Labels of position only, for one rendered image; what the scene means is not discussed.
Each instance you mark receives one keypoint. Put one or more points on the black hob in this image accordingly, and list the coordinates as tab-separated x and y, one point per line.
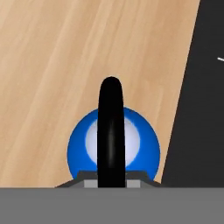
198	110

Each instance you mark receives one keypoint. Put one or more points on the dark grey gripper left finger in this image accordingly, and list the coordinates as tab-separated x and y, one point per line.
86	180

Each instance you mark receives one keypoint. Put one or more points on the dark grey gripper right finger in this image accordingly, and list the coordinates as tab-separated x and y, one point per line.
137	180

